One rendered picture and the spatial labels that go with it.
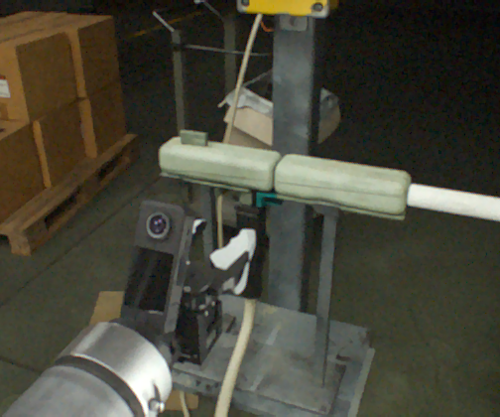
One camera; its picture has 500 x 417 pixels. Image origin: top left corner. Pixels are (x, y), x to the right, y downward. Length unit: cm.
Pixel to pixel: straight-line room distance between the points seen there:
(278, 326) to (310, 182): 37
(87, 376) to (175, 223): 14
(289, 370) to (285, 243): 20
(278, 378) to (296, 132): 36
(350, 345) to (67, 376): 58
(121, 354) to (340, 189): 32
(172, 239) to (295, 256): 47
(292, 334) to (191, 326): 43
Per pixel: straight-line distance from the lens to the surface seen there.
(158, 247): 48
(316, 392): 84
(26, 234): 267
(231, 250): 57
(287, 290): 96
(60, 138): 304
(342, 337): 94
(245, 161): 66
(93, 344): 45
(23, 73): 280
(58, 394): 42
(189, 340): 54
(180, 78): 241
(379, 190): 62
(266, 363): 87
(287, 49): 79
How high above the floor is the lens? 141
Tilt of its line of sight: 28 degrees down
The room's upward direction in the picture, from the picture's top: straight up
